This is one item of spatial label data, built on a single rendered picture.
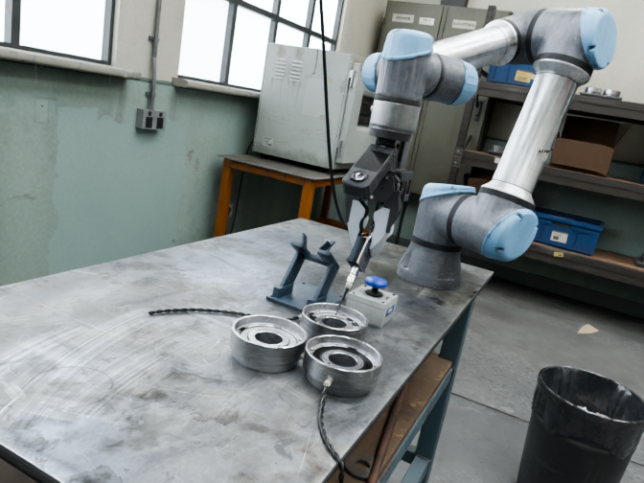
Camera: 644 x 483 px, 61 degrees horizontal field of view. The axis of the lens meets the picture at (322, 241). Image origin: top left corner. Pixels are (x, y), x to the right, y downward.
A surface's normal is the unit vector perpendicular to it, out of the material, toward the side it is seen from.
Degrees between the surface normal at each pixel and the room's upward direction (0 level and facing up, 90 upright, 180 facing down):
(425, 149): 90
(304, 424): 0
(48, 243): 90
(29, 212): 90
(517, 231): 97
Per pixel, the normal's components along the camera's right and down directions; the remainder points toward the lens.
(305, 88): -0.44, 0.15
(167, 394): 0.17, -0.95
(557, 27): -0.75, -0.21
